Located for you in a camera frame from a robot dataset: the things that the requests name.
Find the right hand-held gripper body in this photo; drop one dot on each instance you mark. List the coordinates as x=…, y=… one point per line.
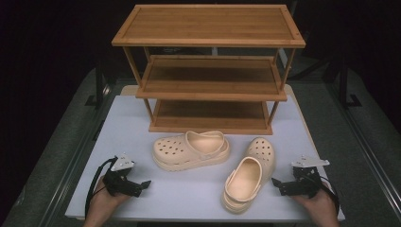
x=305, y=181

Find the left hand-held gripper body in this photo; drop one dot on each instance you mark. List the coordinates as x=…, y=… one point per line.
x=118, y=181

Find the beige clog shoe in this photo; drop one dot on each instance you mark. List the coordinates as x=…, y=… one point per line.
x=244, y=183
x=176, y=151

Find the wooden three-tier shoe rack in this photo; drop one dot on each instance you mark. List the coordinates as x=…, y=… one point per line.
x=208, y=25

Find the person's left hand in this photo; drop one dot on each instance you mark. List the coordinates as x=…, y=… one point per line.
x=104, y=205

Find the person's right hand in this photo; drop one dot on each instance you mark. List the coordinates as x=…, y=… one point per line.
x=318, y=209

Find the white table mat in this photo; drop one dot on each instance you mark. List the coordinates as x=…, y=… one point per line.
x=189, y=189

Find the black metal stand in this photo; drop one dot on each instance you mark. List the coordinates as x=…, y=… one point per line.
x=345, y=85
x=99, y=85

